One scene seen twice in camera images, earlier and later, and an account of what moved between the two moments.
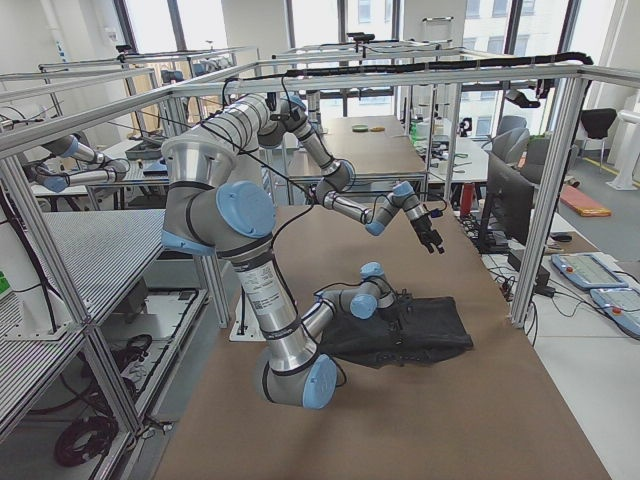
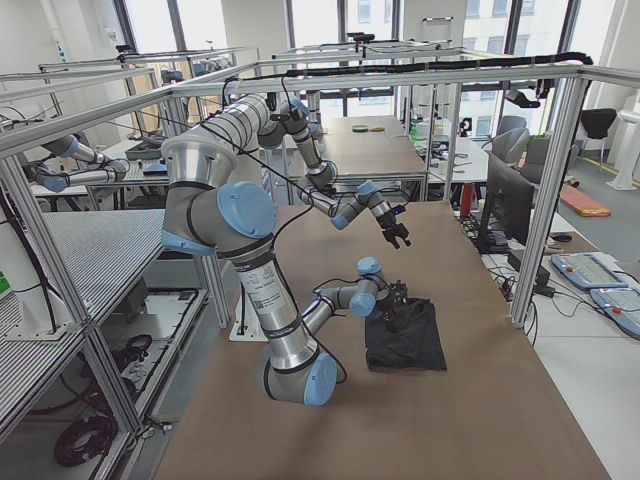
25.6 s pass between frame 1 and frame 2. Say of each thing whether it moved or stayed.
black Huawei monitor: stayed
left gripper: moved
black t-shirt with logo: moved
